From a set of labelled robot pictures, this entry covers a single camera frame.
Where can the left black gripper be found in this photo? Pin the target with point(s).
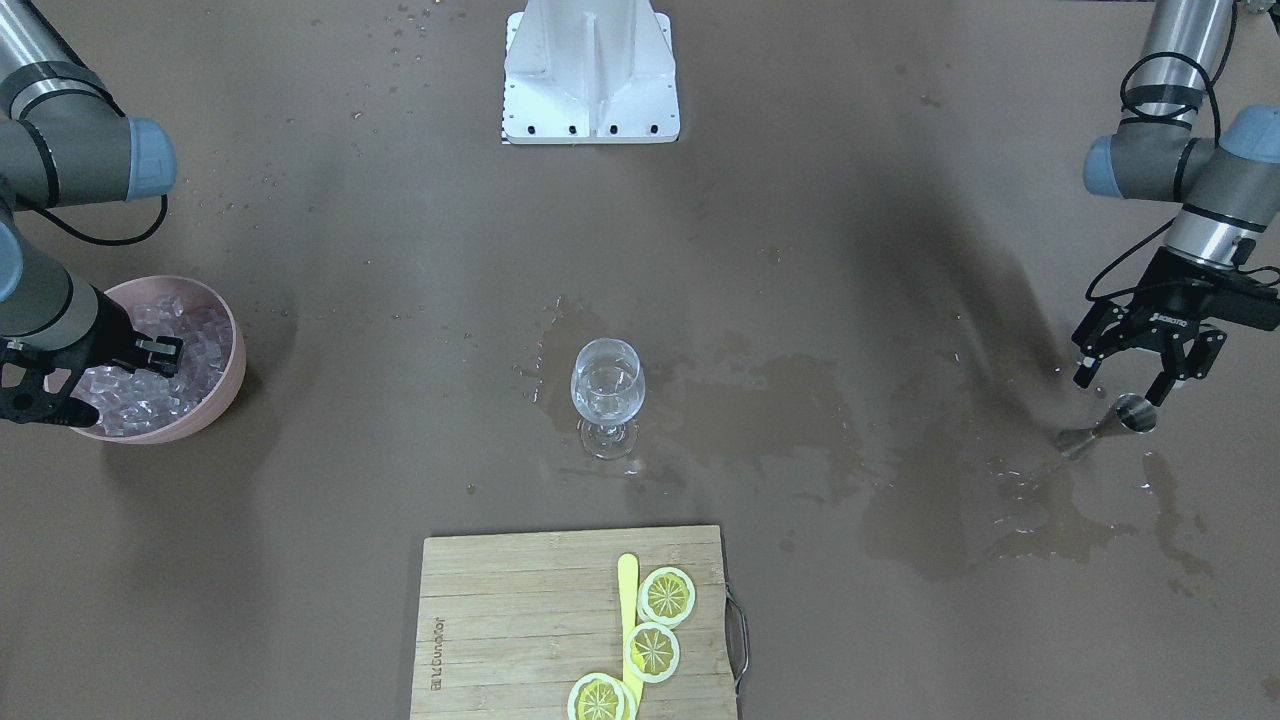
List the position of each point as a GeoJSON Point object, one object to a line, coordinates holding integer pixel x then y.
{"type": "Point", "coordinates": [1150, 318]}

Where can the bamboo cutting board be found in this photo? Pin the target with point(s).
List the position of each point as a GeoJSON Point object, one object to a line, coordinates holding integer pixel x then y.
{"type": "Point", "coordinates": [508, 622]}

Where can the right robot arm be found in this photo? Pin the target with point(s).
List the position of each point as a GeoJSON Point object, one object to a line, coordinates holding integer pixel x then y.
{"type": "Point", "coordinates": [66, 142]}

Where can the lemon slice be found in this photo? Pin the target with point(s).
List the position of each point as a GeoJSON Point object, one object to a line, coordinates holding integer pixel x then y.
{"type": "Point", "coordinates": [666, 597]}
{"type": "Point", "coordinates": [651, 653]}
{"type": "Point", "coordinates": [600, 696]}

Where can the pink bowl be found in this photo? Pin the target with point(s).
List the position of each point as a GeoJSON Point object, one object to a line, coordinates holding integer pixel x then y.
{"type": "Point", "coordinates": [195, 294]}

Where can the clear wine glass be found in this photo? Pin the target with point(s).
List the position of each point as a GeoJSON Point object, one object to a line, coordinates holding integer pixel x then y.
{"type": "Point", "coordinates": [608, 389]}

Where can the lemon slice middle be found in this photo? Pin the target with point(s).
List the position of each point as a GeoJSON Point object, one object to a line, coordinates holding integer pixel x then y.
{"type": "Point", "coordinates": [651, 653]}

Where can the yellow plastic knife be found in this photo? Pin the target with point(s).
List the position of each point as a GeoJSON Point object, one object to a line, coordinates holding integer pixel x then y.
{"type": "Point", "coordinates": [627, 584]}

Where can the pile of clear ice cubes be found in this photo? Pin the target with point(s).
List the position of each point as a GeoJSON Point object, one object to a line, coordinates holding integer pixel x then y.
{"type": "Point", "coordinates": [132, 404]}

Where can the lemon slice far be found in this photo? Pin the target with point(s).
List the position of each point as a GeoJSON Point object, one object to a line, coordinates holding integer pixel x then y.
{"type": "Point", "coordinates": [666, 597]}

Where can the steel jigger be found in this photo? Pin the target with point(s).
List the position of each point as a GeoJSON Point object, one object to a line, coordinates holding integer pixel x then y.
{"type": "Point", "coordinates": [1128, 415]}

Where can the lemon slice near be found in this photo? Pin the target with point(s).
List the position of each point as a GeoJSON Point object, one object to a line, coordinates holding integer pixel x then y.
{"type": "Point", "coordinates": [600, 696]}

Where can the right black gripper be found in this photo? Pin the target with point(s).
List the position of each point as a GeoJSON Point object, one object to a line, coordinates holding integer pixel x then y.
{"type": "Point", "coordinates": [112, 338]}

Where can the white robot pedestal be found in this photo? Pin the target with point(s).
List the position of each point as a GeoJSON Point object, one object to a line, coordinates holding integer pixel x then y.
{"type": "Point", "coordinates": [578, 72]}

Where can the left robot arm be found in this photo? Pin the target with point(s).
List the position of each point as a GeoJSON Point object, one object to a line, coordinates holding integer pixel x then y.
{"type": "Point", "coordinates": [1171, 146]}

